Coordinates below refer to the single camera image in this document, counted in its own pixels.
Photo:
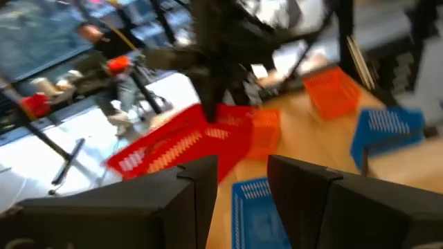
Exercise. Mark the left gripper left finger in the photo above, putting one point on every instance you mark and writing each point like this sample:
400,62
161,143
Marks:
121,214

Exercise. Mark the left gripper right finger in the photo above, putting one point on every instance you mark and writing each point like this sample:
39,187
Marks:
363,221

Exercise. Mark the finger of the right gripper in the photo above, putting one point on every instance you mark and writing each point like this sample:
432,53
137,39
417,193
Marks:
210,97
246,84

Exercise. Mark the red plastic slotted basket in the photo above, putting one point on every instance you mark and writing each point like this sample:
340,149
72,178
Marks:
232,138

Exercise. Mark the orange plastic slotted basket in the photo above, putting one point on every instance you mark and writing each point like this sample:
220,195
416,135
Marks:
332,93
264,131

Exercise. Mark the blue plastic slotted basket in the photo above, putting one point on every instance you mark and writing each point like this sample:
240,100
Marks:
256,221
363,138

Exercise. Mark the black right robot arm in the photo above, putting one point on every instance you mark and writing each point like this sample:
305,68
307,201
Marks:
221,10

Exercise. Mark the black T-foot stand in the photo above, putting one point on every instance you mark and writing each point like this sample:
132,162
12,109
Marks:
69,159

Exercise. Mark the person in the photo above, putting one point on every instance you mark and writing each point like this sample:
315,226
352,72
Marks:
110,45

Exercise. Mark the red box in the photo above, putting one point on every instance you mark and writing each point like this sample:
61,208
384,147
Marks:
34,105

